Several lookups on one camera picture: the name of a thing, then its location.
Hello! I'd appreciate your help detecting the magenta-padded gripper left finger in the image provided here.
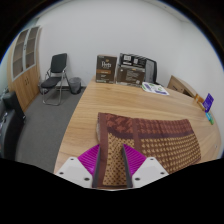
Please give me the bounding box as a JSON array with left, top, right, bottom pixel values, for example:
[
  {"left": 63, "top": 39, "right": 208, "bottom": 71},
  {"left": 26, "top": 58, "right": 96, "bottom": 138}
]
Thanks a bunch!
[{"left": 54, "top": 143, "right": 102, "bottom": 189}]

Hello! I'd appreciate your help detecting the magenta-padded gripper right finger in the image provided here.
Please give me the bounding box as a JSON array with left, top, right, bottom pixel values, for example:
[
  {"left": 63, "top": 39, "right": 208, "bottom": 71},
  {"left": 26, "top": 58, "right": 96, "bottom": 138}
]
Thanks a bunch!
[{"left": 120, "top": 143, "right": 170, "bottom": 189}]

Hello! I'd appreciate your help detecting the maroon patterned towel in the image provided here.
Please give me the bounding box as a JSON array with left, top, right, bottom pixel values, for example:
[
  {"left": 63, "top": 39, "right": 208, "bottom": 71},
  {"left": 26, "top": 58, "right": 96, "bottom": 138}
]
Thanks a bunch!
[{"left": 95, "top": 112, "right": 202, "bottom": 190}]

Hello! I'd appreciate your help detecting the black leather sofa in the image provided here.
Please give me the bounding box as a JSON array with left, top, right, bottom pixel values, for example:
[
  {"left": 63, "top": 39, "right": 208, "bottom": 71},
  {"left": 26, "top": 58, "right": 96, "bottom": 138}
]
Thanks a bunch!
[{"left": 0, "top": 90, "right": 26, "bottom": 161}]

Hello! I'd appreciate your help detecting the white printed leaflet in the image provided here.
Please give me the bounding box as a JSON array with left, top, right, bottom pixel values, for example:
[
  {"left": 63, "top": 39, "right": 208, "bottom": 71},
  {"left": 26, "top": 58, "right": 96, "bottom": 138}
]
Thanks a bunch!
[{"left": 141, "top": 81, "right": 170, "bottom": 97}]

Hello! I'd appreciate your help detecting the dark waste bin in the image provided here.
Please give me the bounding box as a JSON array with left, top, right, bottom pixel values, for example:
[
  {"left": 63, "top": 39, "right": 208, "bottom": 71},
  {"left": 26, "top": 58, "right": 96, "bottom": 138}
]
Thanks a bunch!
[{"left": 68, "top": 76, "right": 83, "bottom": 95}]

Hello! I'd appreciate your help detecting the orange box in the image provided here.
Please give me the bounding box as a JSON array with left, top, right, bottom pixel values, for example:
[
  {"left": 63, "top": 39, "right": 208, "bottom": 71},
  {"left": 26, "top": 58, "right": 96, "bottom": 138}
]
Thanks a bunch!
[{"left": 194, "top": 93, "right": 206, "bottom": 111}]

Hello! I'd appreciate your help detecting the purple standing card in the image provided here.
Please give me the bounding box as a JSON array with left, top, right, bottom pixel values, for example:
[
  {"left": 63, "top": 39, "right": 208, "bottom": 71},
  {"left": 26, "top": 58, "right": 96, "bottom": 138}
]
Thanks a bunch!
[{"left": 201, "top": 92, "right": 215, "bottom": 113}]

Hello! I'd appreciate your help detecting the wooden side cabinet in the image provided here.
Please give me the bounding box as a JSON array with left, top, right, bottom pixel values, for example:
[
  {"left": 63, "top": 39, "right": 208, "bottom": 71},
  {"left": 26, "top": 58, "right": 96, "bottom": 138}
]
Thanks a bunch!
[{"left": 166, "top": 75, "right": 198, "bottom": 98}]

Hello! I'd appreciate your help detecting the wooden glass-door cabinet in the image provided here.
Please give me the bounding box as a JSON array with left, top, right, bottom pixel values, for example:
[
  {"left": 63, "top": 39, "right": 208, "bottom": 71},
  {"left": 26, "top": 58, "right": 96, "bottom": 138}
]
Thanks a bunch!
[{"left": 7, "top": 25, "right": 43, "bottom": 113}]

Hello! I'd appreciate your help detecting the large dark cardboard box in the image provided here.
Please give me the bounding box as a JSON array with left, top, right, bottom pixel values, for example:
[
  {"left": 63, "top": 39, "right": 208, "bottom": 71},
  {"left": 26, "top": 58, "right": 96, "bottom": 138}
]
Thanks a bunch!
[{"left": 115, "top": 52, "right": 148, "bottom": 88}]

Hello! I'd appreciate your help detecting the small brown cardboard box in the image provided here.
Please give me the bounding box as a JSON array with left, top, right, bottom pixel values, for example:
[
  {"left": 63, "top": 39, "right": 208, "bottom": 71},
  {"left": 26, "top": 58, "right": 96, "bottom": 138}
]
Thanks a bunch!
[{"left": 95, "top": 54, "right": 118, "bottom": 84}]

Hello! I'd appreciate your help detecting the black folding chair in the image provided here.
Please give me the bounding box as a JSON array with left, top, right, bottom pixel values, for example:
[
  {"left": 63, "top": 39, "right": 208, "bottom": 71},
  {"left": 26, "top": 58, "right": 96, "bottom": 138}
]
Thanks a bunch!
[{"left": 39, "top": 52, "right": 71, "bottom": 107}]

